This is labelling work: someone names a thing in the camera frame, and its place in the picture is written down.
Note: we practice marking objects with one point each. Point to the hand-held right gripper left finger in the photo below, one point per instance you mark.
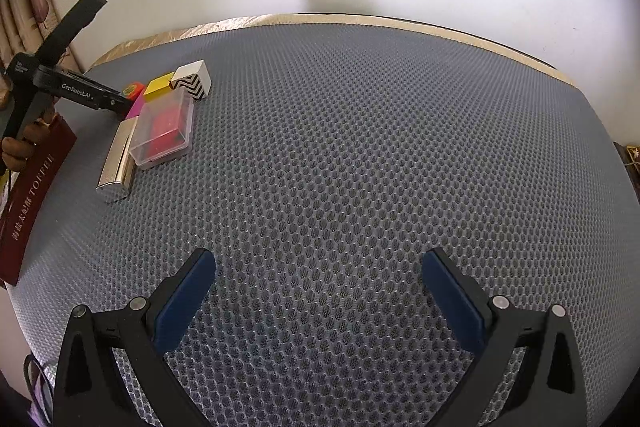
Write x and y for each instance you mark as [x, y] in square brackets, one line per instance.
[182, 297]

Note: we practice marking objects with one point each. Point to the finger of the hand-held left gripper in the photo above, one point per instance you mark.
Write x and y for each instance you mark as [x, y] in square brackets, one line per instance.
[117, 100]

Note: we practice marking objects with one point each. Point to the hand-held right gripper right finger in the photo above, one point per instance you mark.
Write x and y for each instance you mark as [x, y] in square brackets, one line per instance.
[450, 297]

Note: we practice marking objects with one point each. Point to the pink block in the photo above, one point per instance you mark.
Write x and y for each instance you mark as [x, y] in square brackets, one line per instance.
[136, 109]

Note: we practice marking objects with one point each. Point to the orange round tape measure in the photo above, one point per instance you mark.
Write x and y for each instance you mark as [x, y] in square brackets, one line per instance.
[135, 88]

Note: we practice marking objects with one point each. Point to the yellow block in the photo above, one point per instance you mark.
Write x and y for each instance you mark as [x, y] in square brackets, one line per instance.
[159, 87]

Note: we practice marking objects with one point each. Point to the clear box with red insert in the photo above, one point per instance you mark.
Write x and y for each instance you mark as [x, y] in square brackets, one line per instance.
[162, 132]

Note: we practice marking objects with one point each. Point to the gold metal case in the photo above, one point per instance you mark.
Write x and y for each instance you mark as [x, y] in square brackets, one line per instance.
[116, 162]

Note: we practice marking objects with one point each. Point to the white zigzag patterned block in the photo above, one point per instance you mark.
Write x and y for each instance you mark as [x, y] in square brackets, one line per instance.
[192, 77]

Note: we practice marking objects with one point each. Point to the red tin box gold inside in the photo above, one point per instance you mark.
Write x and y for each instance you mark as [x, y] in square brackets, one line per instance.
[30, 207]

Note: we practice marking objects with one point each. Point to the person's left hand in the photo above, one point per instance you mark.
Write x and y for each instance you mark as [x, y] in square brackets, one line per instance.
[22, 149]

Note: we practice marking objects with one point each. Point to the beige leaf print curtain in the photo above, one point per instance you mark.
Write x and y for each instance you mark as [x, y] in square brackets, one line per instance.
[45, 7]

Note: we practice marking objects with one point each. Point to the grey mesh mat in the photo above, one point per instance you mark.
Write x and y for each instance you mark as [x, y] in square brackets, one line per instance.
[350, 157]

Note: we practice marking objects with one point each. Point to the dark wooden side table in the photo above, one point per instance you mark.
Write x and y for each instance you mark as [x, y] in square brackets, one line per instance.
[631, 179]

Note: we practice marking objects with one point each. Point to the brown floral box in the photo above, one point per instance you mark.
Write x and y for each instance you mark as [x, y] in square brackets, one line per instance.
[631, 154]

